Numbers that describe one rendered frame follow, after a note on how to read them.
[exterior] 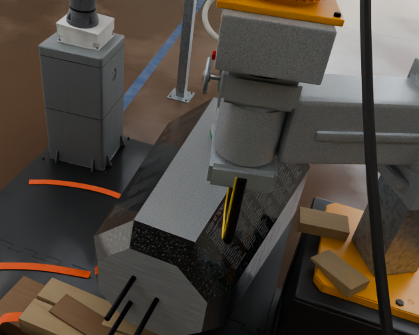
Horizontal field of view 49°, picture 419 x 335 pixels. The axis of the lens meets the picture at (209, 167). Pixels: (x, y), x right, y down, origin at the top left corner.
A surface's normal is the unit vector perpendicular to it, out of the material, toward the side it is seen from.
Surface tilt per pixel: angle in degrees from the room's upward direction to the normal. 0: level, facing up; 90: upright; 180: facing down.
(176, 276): 90
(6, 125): 0
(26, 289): 0
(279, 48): 90
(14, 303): 0
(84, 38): 90
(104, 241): 54
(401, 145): 90
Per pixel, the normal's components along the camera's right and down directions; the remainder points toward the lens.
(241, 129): -0.40, 0.52
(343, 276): 0.02, -0.88
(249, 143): -0.09, 0.60
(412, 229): 0.22, 0.62
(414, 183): -0.97, 0.04
